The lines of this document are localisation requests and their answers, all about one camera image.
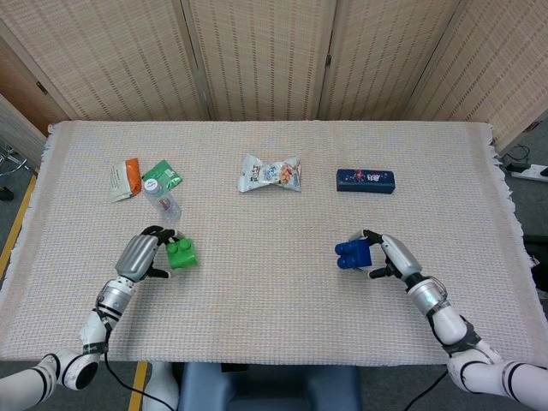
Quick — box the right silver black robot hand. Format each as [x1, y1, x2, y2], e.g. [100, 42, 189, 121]
[348, 229, 423, 283]

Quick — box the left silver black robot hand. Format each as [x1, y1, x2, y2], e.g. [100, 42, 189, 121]
[114, 225, 183, 284]

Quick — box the green and blue toy block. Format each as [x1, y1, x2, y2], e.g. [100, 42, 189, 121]
[165, 237, 201, 271]

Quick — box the clear plastic water bottle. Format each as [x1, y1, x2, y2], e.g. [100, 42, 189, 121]
[142, 177, 182, 224]

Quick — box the white and orange packet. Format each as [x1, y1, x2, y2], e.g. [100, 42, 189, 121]
[110, 158, 143, 204]

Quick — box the dark blue rectangular box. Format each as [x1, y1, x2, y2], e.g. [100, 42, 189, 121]
[335, 168, 396, 196]

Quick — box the green packet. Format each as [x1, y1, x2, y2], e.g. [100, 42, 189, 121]
[141, 159, 182, 192]

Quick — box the beige woven tablecloth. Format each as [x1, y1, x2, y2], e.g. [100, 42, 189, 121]
[0, 119, 548, 366]

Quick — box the chrome chair base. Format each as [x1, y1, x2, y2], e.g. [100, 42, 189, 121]
[0, 144, 29, 202]

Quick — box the white snack bag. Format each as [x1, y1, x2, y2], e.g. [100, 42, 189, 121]
[236, 153, 303, 194]

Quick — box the white power strip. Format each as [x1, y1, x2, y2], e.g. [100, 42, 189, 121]
[510, 164, 548, 183]

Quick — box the blue robot torso base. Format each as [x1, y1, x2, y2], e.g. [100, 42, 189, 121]
[177, 362, 363, 411]

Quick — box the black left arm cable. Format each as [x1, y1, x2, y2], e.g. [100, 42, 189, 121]
[98, 314, 173, 411]

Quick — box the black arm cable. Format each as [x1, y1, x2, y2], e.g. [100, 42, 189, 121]
[98, 314, 173, 411]
[405, 366, 451, 411]

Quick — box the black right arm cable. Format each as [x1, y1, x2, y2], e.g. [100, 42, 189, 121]
[405, 366, 451, 411]

